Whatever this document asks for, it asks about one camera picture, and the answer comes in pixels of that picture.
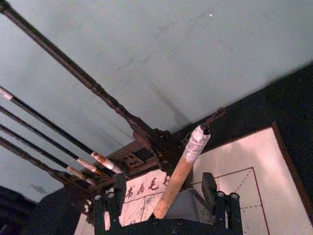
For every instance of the black table cloth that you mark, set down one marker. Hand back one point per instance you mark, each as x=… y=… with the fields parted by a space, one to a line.
x=291 y=98

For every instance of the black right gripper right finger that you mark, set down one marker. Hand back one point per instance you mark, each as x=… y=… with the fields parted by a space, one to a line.
x=226 y=213

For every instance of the plain pale wall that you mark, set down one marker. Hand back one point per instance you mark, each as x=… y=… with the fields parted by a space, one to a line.
x=171 y=49

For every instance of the grey stone block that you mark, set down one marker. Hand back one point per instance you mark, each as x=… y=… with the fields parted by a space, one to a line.
x=188 y=206

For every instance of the wooden brush with white tape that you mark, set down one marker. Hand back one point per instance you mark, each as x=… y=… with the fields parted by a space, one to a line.
x=175 y=182

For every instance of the dark wooden brush rack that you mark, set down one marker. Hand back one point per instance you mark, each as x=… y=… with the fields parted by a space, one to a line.
x=73 y=65

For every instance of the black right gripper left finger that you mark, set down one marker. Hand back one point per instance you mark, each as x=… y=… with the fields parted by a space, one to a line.
x=107 y=213

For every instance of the white felt mat red grid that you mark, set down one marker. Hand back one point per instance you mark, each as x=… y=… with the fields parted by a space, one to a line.
x=244 y=151

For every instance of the black brush with pale tip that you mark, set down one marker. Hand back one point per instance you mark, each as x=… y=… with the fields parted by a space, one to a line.
x=31 y=145
x=36 y=131
x=49 y=123

